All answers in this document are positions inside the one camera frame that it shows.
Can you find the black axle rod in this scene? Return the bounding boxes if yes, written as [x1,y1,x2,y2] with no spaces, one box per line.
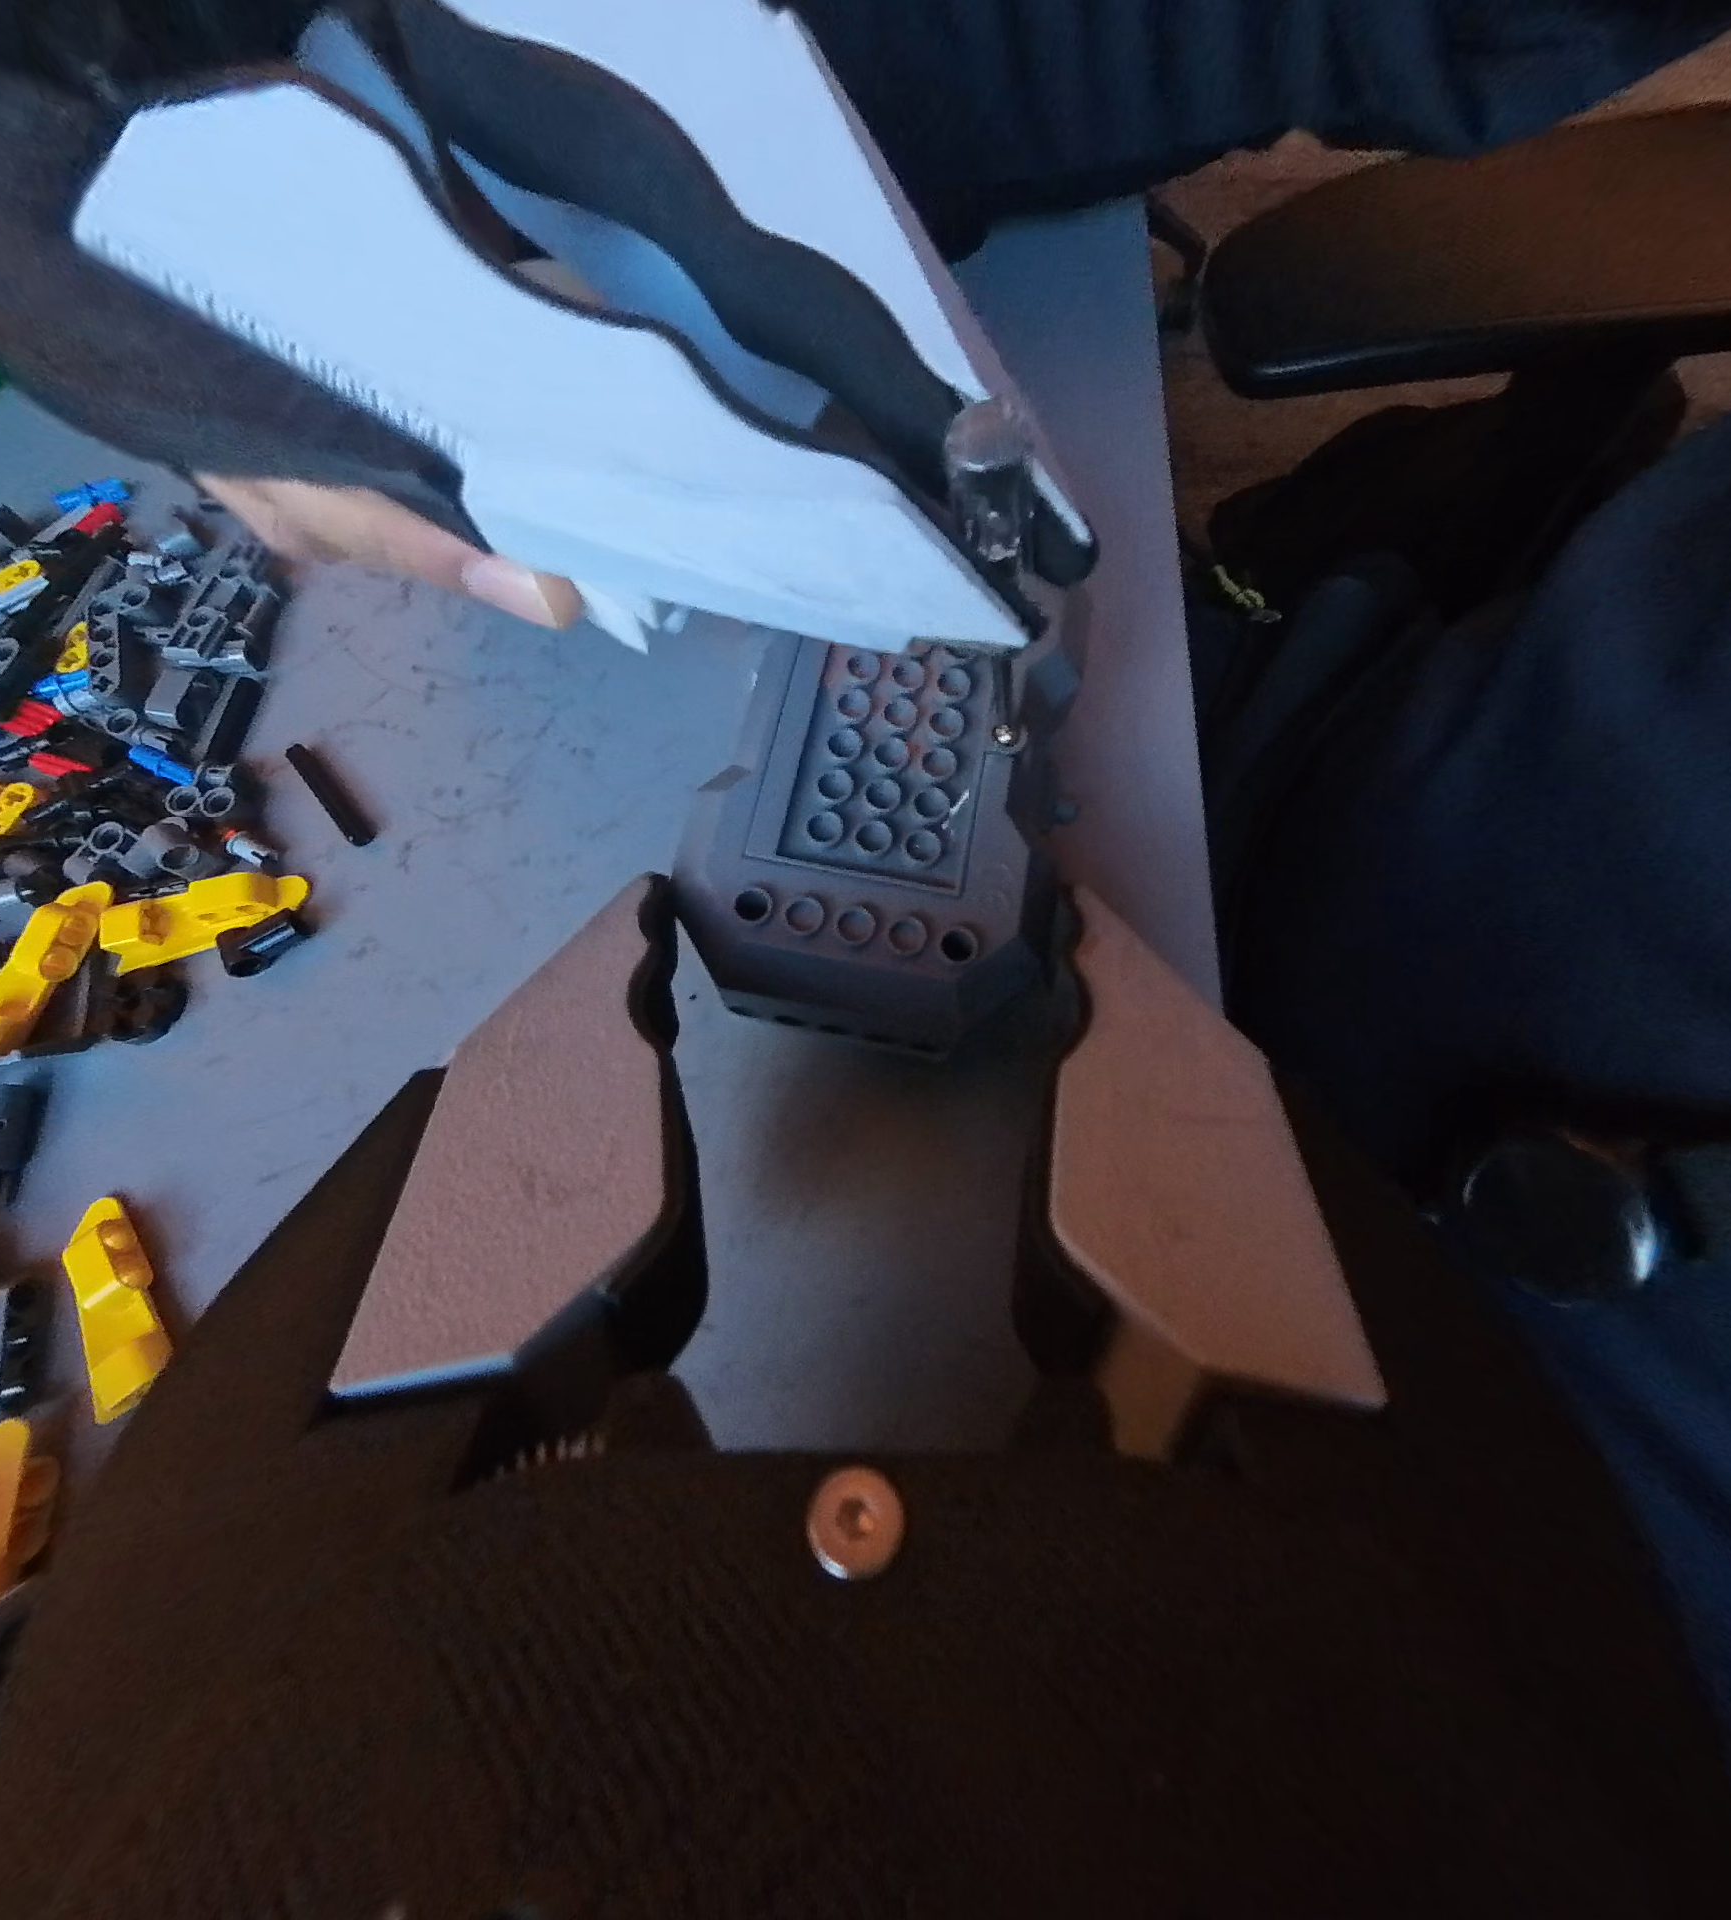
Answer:
[286,744,377,848]

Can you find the clear-handled screwdriver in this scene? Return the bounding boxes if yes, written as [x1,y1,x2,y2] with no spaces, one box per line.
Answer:
[936,392,1049,603]

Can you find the black cloth with zip pull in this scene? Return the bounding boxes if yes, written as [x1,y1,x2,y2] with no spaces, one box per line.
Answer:
[1200,373,1692,901]

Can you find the short yellow curved piece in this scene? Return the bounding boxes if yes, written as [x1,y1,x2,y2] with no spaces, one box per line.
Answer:
[61,1194,179,1425]

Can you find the black chair armrest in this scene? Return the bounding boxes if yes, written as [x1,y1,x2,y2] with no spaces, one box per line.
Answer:
[1200,103,1731,404]

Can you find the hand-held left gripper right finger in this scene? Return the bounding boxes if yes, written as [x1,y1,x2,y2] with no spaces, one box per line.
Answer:
[1012,873,1392,1458]

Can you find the person's right hand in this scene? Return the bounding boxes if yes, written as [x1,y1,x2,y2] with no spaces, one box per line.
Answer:
[198,472,589,628]

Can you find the black round badge reel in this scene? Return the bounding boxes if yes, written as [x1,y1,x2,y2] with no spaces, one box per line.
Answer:
[1455,1129,1672,1306]

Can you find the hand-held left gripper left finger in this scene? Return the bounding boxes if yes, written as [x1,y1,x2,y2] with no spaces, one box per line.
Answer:
[330,873,717,1404]

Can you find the grey studded battery box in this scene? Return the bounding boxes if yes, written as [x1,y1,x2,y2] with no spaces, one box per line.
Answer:
[673,628,1083,1063]

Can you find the person's right forearm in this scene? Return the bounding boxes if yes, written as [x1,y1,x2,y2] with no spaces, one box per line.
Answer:
[789,0,1731,265]

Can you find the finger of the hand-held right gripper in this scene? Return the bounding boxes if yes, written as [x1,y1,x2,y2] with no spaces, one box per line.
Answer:
[73,64,1041,653]
[390,0,1103,589]

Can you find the pile of small brick pieces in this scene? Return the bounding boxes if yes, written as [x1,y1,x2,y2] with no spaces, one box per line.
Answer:
[0,475,317,1218]

